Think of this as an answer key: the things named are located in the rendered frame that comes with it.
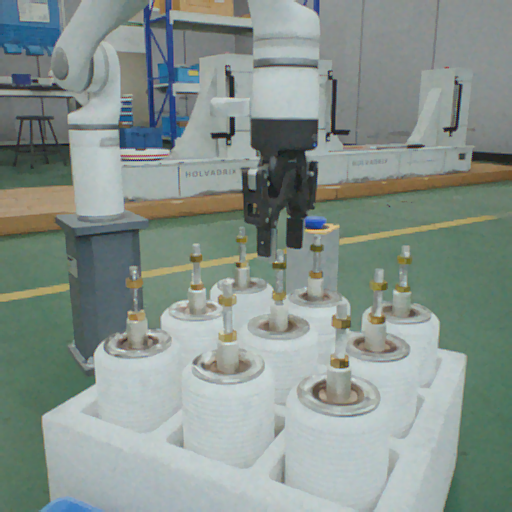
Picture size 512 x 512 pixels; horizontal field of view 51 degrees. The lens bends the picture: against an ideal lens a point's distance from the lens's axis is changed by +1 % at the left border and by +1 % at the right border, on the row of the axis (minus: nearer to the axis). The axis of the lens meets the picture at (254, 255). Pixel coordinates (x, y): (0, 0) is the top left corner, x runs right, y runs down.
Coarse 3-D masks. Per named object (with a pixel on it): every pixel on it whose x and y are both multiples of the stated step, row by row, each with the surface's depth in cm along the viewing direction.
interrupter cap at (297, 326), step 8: (256, 320) 66; (264, 320) 66; (288, 320) 66; (296, 320) 66; (304, 320) 66; (248, 328) 64; (256, 328) 64; (264, 328) 64; (288, 328) 64; (296, 328) 64; (304, 328) 64; (264, 336) 61; (272, 336) 61; (280, 336) 61; (288, 336) 61; (296, 336) 61
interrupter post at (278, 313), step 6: (270, 306) 63; (276, 306) 63; (282, 306) 63; (270, 312) 64; (276, 312) 63; (282, 312) 63; (270, 318) 64; (276, 318) 63; (282, 318) 63; (270, 324) 64; (276, 324) 63; (282, 324) 64; (276, 330) 64; (282, 330) 64
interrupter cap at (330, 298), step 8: (304, 288) 78; (288, 296) 75; (296, 296) 75; (304, 296) 76; (328, 296) 75; (336, 296) 75; (304, 304) 71; (312, 304) 71; (320, 304) 71; (328, 304) 71
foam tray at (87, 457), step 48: (96, 384) 66; (432, 384) 66; (48, 432) 59; (96, 432) 56; (432, 432) 56; (96, 480) 57; (144, 480) 53; (192, 480) 50; (240, 480) 48; (432, 480) 56
